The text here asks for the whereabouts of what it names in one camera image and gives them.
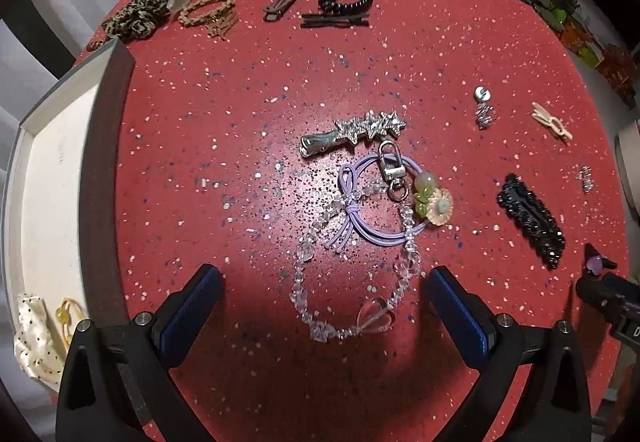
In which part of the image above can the brown wooden stool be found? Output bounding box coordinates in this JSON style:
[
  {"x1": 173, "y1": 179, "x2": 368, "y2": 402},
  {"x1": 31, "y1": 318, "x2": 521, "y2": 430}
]
[{"x1": 597, "y1": 44, "x2": 638, "y2": 108}]

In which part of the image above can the white cardboard box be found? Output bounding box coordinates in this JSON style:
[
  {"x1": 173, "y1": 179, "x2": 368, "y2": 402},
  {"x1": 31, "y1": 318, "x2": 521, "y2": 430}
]
[{"x1": 0, "y1": 39, "x2": 133, "y2": 393}]

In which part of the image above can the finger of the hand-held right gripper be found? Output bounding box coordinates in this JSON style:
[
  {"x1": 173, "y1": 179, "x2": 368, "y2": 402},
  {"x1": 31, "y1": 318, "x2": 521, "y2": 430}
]
[{"x1": 575, "y1": 273, "x2": 626, "y2": 310}]

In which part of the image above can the black bow hairpin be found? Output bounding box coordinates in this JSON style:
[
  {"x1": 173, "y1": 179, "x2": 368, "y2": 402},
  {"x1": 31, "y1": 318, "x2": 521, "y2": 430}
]
[{"x1": 301, "y1": 12, "x2": 371, "y2": 29}]

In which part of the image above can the crystal bead keychain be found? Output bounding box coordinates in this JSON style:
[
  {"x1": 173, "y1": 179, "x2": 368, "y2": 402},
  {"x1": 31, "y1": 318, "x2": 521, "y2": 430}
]
[{"x1": 290, "y1": 139, "x2": 453, "y2": 343}]

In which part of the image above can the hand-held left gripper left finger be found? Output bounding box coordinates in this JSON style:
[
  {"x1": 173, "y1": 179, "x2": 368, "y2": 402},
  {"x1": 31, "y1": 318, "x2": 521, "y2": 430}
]
[{"x1": 55, "y1": 263, "x2": 226, "y2": 442}]

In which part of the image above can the black and purple hair clip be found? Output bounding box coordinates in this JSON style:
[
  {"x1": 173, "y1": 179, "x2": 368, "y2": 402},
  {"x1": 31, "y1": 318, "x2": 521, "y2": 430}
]
[{"x1": 584, "y1": 244, "x2": 618, "y2": 279}]

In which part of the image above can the gold hairpin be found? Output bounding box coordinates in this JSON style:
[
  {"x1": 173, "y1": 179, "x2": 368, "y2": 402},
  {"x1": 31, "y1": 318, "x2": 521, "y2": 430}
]
[{"x1": 205, "y1": 12, "x2": 240, "y2": 39}]

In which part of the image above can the brown snap hair clip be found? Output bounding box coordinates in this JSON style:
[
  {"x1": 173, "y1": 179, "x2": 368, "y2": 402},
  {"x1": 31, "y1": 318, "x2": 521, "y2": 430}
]
[{"x1": 262, "y1": 0, "x2": 302, "y2": 22}]

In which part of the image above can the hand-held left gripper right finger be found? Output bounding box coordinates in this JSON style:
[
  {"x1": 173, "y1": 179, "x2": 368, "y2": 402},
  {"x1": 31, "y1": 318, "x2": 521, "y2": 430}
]
[{"x1": 425, "y1": 264, "x2": 593, "y2": 442}]

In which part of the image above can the white round container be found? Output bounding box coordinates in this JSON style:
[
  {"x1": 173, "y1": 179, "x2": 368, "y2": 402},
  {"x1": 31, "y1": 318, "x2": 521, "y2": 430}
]
[{"x1": 615, "y1": 122, "x2": 640, "y2": 205}]

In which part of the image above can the yellow hair tie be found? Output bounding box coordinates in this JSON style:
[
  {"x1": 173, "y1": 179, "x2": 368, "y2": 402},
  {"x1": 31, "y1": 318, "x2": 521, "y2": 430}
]
[{"x1": 55, "y1": 298, "x2": 88, "y2": 338}]

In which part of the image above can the pink bow hair clip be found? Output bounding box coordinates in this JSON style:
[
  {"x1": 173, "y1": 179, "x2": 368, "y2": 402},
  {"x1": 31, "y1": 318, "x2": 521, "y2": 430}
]
[{"x1": 531, "y1": 102, "x2": 573, "y2": 143}]

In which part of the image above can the white polka dot scrunchie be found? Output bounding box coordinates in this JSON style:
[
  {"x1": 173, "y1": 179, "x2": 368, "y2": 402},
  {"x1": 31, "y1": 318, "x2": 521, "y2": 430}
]
[{"x1": 14, "y1": 294, "x2": 68, "y2": 380}]

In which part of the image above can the tan braided hair tie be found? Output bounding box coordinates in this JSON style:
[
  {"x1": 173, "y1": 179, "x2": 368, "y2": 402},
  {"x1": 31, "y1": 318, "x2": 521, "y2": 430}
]
[{"x1": 179, "y1": 0, "x2": 237, "y2": 28}]

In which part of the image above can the leopard print scrunchie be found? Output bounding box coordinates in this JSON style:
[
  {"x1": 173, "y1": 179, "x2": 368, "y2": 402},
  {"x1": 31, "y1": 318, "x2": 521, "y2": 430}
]
[{"x1": 101, "y1": 0, "x2": 178, "y2": 43}]

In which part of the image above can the black beaded snap clip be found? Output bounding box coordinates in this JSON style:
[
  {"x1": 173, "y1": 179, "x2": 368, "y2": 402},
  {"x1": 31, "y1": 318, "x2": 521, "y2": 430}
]
[{"x1": 496, "y1": 173, "x2": 566, "y2": 270}]

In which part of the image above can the silver star hair clip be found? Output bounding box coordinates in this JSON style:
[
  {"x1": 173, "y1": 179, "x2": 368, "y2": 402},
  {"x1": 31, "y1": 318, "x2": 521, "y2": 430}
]
[{"x1": 301, "y1": 110, "x2": 407, "y2": 157}]

